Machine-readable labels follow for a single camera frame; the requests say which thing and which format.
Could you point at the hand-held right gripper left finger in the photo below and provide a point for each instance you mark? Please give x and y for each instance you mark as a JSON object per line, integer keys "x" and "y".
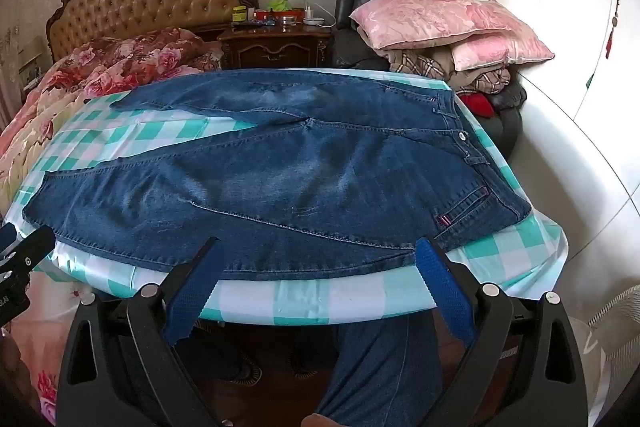
{"x": 192, "y": 297}

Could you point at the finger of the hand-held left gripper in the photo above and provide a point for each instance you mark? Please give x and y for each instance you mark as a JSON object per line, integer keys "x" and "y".
{"x": 32, "y": 249}

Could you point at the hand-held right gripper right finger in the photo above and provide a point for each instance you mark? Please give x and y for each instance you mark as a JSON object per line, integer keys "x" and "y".
{"x": 442, "y": 292}

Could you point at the blue denim pants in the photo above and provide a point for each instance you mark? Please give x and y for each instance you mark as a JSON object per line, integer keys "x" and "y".
{"x": 275, "y": 177}

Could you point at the dark slipper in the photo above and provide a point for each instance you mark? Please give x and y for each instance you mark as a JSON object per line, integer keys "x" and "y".
{"x": 310, "y": 364}
{"x": 237, "y": 369}

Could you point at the green white checked tablecloth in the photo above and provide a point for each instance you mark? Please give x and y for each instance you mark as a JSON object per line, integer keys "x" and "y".
{"x": 300, "y": 302}

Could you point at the pink floral bed sheet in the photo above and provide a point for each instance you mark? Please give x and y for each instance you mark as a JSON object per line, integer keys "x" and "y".
{"x": 30, "y": 132}

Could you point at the white electric fan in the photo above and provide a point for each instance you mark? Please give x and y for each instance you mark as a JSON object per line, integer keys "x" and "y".
{"x": 612, "y": 347}

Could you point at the red cloth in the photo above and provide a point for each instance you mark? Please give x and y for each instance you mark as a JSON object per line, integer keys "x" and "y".
{"x": 475, "y": 103}

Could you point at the dark clothing pile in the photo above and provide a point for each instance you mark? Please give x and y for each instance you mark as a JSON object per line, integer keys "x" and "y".
{"x": 510, "y": 97}

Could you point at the red floral quilt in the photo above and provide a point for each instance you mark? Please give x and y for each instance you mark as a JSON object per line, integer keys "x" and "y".
{"x": 140, "y": 57}

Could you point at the brown plaid blanket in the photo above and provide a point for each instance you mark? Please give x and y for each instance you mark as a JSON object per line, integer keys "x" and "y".
{"x": 425, "y": 64}

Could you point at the small pink pillow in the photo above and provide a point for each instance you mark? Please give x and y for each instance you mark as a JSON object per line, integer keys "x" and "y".
{"x": 500, "y": 52}

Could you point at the white wardrobe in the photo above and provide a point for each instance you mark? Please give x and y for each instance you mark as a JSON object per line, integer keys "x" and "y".
{"x": 550, "y": 57}

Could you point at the dark wooden nightstand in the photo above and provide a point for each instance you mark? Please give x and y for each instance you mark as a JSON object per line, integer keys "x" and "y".
{"x": 275, "y": 47}

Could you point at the large pink pillow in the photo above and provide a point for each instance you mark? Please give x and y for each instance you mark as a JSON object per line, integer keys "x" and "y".
{"x": 440, "y": 14}

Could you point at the yellow jar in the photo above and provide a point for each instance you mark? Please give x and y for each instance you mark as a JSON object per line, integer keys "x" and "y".
{"x": 239, "y": 15}

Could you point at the round metal tin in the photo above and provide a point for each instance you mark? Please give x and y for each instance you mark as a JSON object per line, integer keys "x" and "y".
{"x": 287, "y": 19}

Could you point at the yellow green cloth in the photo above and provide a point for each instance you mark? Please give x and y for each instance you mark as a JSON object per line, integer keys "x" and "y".
{"x": 278, "y": 4}

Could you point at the long red tassel ornament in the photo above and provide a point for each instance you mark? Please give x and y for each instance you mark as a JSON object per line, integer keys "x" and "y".
{"x": 612, "y": 32}

